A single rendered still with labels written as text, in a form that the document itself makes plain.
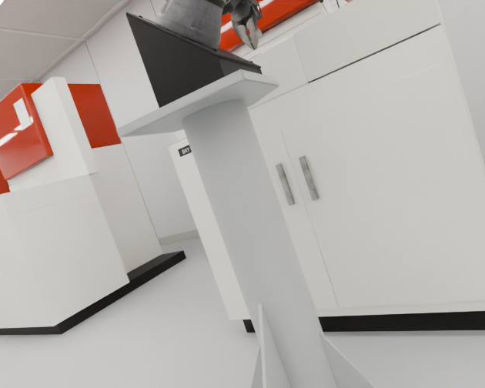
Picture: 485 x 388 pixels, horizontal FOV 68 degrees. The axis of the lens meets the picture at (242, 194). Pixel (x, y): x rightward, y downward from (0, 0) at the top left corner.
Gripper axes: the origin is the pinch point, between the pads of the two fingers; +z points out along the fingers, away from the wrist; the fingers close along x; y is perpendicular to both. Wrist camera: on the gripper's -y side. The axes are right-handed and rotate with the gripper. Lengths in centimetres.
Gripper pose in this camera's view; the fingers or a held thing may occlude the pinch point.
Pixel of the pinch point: (252, 45)
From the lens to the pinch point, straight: 124.8
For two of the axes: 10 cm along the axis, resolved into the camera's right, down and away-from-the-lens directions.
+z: 3.2, 9.4, 0.8
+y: 5.2, -2.5, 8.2
